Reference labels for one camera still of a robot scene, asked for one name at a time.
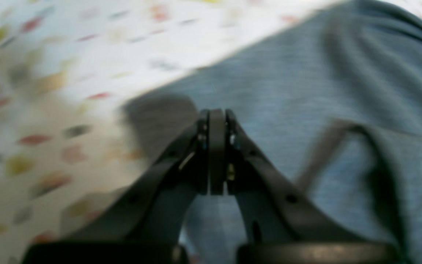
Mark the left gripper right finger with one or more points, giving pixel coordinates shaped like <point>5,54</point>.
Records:
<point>273,209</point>

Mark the grey t-shirt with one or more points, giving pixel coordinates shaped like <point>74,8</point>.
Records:
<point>296,95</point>

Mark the terrazzo pattern table cloth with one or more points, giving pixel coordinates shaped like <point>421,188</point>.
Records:
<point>67,70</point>

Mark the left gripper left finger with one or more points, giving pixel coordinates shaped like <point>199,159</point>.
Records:
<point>153,208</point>

